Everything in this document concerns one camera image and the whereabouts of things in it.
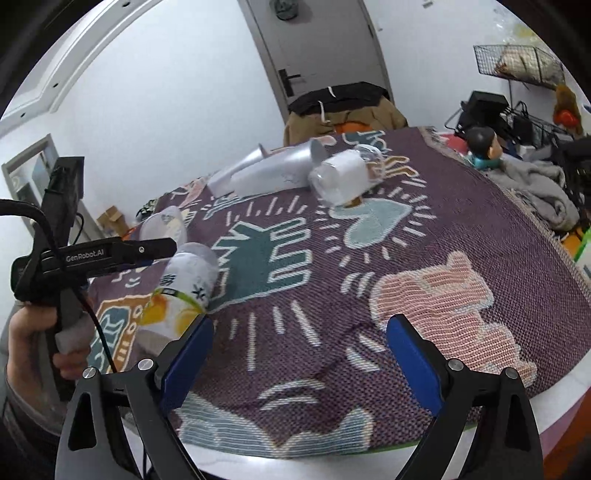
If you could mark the orange label vitamin drink cup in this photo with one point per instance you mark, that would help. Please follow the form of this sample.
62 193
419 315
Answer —
182 293

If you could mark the cartoon boy figurine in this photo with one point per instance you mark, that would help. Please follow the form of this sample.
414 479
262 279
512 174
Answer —
484 148

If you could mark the person's left hand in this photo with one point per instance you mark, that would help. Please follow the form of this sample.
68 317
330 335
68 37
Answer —
23 372

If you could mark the green tissue pack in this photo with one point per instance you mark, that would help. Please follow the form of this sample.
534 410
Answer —
582 258

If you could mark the frosted translucent plastic cup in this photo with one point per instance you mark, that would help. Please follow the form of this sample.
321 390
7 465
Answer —
168 223

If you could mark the black shoe rack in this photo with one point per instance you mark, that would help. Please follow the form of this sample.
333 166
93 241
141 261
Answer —
146 210

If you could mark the black wire wall basket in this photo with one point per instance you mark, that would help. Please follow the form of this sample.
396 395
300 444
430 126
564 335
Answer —
520 63

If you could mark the orange plush toy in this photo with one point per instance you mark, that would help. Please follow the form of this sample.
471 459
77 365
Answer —
566 112

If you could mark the silver cup behind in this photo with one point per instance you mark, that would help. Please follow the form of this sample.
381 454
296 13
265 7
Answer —
220 182

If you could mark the grey interior door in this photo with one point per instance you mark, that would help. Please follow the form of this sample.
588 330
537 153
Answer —
27 174

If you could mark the tall silver paper cup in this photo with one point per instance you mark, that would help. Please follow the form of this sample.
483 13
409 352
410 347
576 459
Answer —
282 171

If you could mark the purple patterned woven table cloth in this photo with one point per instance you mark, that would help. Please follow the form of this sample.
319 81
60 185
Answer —
300 364

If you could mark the grey hat on door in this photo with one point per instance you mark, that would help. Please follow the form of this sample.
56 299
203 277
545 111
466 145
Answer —
285 10

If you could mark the grey entrance door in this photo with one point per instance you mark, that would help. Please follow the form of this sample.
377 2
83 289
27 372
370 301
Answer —
329 43

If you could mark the brown coat on chair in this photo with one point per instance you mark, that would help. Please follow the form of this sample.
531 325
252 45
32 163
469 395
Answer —
349 108

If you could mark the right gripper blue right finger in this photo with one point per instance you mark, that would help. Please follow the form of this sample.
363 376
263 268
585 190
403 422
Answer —
506 444

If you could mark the cardboard box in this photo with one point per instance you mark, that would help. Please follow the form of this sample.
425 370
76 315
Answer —
112 222

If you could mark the clear cup white label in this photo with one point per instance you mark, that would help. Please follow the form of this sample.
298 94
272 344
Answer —
348 175

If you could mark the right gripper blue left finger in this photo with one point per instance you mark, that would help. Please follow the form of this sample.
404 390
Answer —
93 443

